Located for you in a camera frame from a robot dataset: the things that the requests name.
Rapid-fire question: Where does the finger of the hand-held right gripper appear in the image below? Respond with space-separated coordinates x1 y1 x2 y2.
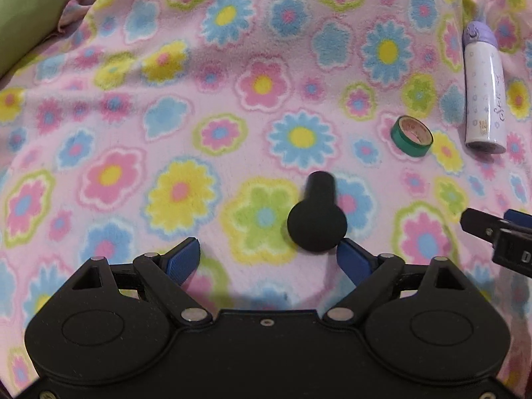
461 208 505 242
504 210 532 230

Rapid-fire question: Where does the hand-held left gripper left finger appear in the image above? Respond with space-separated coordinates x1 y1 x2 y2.
70 237 210 325

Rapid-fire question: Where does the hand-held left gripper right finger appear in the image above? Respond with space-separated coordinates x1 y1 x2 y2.
323 239 478 325

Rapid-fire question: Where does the black round-headed massager attachment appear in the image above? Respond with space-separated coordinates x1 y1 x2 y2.
288 171 347 254

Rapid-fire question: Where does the green tape roll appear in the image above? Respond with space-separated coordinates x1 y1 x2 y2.
391 115 434 158

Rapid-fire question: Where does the white bottle with purple cap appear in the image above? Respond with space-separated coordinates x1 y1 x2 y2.
462 21 508 154

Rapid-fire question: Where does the pink floral fleece blanket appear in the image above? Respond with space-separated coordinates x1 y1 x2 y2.
0 0 532 399

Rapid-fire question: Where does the green printed pillow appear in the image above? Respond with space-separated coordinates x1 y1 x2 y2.
0 0 81 77

